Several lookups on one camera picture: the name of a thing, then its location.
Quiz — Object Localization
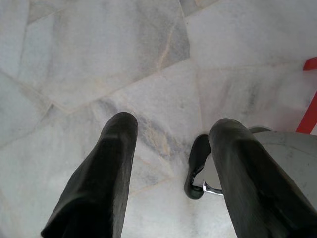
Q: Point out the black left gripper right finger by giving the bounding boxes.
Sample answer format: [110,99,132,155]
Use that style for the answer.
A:
[208,118,317,238]

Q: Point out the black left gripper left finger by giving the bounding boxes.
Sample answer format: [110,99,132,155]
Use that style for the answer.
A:
[41,112,139,238]

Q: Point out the red plastic stool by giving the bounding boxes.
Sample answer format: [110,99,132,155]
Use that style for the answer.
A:
[295,56,317,136]

